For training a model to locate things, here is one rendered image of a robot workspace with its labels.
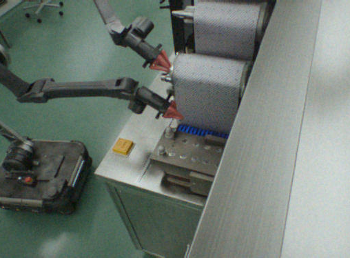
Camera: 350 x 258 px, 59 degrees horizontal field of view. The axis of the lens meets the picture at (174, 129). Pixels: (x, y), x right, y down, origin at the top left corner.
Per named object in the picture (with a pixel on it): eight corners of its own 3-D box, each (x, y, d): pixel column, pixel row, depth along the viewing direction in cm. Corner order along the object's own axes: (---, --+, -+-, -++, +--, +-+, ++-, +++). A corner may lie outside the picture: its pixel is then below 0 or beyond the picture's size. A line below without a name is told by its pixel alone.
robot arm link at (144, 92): (136, 90, 117) (142, 81, 121) (131, 101, 122) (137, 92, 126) (151, 99, 118) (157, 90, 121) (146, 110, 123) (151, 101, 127)
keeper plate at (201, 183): (192, 187, 119) (191, 170, 111) (218, 194, 116) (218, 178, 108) (190, 192, 118) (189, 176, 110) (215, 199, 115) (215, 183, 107)
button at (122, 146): (120, 140, 140) (119, 136, 139) (134, 143, 138) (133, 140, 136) (113, 152, 136) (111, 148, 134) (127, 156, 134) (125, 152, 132)
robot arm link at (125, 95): (120, 92, 115) (125, 76, 120) (113, 110, 124) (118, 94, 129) (150, 103, 118) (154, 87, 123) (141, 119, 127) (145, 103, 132)
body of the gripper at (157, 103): (158, 121, 122) (142, 111, 121) (168, 103, 128) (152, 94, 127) (164, 112, 117) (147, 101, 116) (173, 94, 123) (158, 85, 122)
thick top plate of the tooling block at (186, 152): (167, 137, 130) (165, 127, 125) (264, 160, 117) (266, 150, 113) (151, 167, 120) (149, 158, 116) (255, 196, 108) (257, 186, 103)
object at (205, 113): (179, 124, 127) (175, 90, 114) (235, 136, 120) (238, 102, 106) (178, 125, 127) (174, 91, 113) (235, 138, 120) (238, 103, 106)
